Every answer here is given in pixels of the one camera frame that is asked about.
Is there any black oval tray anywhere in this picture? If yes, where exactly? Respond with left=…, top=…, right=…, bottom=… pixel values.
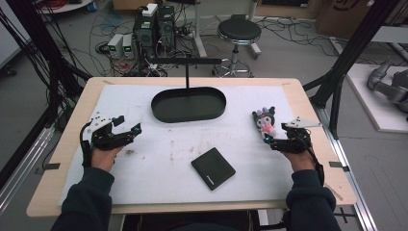
left=150, top=86, right=227, bottom=124

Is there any black computer tower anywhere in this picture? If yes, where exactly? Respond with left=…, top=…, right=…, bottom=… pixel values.
left=132, top=13, right=159, bottom=60
left=157, top=5, right=177, bottom=51

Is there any grey power supply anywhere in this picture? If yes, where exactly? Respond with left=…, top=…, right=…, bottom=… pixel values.
left=121, top=34, right=136, bottom=60
left=107, top=33, right=125, bottom=60

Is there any aluminium rail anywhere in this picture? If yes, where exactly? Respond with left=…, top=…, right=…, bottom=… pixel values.
left=313, top=105, right=380, bottom=231
left=0, top=125, right=56, bottom=214

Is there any wooden table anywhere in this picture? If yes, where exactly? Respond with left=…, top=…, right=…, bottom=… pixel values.
left=26, top=76, right=358, bottom=218

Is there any person's left hand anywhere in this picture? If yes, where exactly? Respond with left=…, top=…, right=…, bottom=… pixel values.
left=90, top=145, right=125, bottom=173

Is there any black frame with cables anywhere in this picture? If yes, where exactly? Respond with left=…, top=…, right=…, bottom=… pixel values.
left=0, top=0, right=92, bottom=191

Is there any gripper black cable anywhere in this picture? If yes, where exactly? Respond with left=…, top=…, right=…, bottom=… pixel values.
left=79, top=120, right=94, bottom=169
left=297, top=129, right=326, bottom=188

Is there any black and pink plush toy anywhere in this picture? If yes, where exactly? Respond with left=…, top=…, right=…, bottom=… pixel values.
left=251, top=106, right=279, bottom=140

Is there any white platform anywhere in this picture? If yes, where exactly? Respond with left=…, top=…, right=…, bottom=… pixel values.
left=345, top=63, right=408, bottom=135

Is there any black metal frame post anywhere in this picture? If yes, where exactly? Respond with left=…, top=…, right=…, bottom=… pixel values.
left=302, top=0, right=401, bottom=140

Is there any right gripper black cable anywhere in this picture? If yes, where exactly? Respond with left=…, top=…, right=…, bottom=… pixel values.
left=297, top=129, right=326, bottom=188

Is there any white box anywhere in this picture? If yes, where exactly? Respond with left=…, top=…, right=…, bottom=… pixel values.
left=141, top=3, right=159, bottom=18

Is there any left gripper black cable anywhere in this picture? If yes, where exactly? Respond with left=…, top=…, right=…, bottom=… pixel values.
left=79, top=120, right=94, bottom=169

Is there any tangle of floor cables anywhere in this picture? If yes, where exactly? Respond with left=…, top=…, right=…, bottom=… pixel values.
left=256, top=15, right=341, bottom=52

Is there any black round stool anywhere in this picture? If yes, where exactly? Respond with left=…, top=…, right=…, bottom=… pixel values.
left=211, top=13, right=263, bottom=79

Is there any black T-shaped stand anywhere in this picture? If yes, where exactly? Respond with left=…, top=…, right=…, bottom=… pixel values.
left=150, top=57, right=223, bottom=90

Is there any white table mat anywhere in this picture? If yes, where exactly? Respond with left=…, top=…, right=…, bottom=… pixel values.
left=57, top=84, right=298, bottom=207

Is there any cardboard box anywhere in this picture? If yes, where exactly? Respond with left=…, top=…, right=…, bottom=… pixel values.
left=315, top=0, right=408, bottom=41

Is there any black rectangular case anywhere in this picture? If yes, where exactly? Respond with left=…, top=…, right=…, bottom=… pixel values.
left=191, top=146, right=237, bottom=192

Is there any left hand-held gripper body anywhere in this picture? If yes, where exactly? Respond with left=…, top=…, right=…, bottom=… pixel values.
left=85, top=112, right=135, bottom=151

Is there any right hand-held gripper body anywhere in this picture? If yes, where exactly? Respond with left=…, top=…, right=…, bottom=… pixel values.
left=269, top=116, right=322, bottom=154

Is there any person's right hand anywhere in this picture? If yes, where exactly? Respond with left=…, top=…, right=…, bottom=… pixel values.
left=282, top=148, right=318, bottom=173

